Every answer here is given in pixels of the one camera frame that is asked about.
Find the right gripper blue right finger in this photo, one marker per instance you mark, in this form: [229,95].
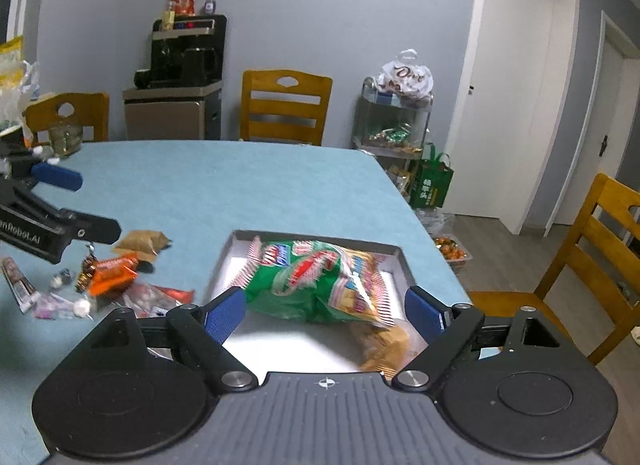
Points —
[447,331]

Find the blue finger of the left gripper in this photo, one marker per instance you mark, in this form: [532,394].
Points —
[56,176]

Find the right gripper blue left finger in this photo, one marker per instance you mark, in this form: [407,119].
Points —
[198,333]

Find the brown cake snack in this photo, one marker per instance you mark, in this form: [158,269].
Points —
[386,350]

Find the small brown candy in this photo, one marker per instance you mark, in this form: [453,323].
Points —
[85,275]

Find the long dark chocolate bar packet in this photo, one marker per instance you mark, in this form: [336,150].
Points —
[24,292]

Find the pink white snack packet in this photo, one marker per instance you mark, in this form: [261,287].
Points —
[54,307]

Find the green shrimp chips bag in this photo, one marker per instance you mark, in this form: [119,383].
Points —
[314,281]

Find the orange square snack packet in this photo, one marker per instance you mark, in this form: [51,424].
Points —
[113,274]

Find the brown gold snack packet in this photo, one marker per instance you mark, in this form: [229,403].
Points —
[146,244]

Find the long orange snack bar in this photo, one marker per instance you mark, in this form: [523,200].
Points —
[149,301]

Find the glass teapot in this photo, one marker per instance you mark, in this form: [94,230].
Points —
[65,139]

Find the grey shallow box tray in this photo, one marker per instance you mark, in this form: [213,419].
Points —
[269,344]

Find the wooden chair at left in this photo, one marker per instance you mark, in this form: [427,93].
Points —
[86,109]

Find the wooden chair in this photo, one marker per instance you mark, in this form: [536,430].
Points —
[86,109]
[617,200]
[284,105]

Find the yellow bag on left shelf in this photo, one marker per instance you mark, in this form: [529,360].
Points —
[11,64]

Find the green tote bag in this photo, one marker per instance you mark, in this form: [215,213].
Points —
[431,180]

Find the black water dispenser cabinet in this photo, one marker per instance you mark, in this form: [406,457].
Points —
[178,97]

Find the wooden chair at right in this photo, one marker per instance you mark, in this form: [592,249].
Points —
[617,200]

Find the metal snack trolley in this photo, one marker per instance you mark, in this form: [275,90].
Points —
[390,126]

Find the wooden chair at far side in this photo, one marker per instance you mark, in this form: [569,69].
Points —
[284,105]

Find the white plastic shopping bag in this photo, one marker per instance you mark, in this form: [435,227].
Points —
[406,77]

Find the white door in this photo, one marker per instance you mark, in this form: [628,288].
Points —
[514,85]

